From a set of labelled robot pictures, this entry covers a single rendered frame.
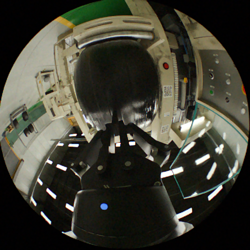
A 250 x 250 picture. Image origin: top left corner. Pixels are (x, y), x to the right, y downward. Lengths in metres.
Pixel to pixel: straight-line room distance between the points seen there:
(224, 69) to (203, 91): 0.23
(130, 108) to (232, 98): 0.54
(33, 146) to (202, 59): 11.75
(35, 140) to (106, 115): 11.22
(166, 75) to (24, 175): 12.05
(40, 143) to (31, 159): 2.62
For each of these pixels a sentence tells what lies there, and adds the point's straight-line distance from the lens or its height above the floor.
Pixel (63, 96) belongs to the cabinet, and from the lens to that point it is 4.63.
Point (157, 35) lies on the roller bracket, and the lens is 0.42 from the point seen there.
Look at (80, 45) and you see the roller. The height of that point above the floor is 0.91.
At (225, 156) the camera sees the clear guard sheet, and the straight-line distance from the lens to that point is 0.62.
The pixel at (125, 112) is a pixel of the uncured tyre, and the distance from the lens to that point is 0.22.
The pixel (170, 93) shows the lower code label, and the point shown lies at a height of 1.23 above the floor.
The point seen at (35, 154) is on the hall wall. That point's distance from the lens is 11.43.
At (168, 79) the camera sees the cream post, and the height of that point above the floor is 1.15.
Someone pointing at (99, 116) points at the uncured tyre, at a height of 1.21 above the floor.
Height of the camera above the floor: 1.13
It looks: 32 degrees up
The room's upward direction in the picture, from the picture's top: 168 degrees clockwise
